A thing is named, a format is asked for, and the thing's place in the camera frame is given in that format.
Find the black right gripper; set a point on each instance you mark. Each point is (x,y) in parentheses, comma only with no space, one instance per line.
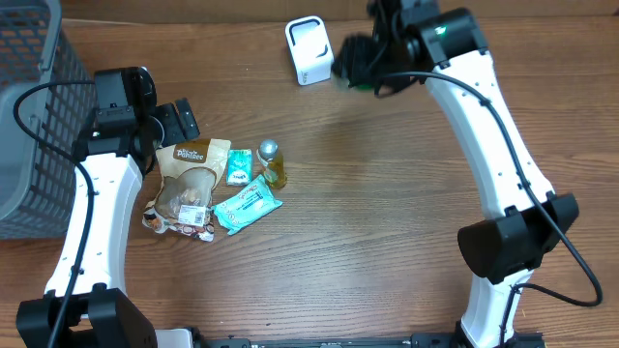
(356,67)

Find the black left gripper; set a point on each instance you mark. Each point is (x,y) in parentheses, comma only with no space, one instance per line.
(179,121)

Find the white packet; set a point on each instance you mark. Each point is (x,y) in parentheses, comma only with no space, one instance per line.
(190,172)

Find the teal tissue packet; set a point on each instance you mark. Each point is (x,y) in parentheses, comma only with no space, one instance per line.
(239,167)

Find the yellow oil bottle silver cap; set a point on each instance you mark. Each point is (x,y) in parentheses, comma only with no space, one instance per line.
(271,158)

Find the teal white box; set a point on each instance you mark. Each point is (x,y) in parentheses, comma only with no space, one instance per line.
(252,203)

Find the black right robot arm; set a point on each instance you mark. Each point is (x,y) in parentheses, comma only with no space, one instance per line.
(524,218)

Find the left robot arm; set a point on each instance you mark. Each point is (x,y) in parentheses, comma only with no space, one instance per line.
(85,302)

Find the white barcode scanner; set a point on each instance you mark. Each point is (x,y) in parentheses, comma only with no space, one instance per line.
(310,49)

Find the grey plastic mesh basket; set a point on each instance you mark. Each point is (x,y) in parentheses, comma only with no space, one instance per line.
(44,89)

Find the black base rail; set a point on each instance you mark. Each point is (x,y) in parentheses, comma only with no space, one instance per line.
(338,343)

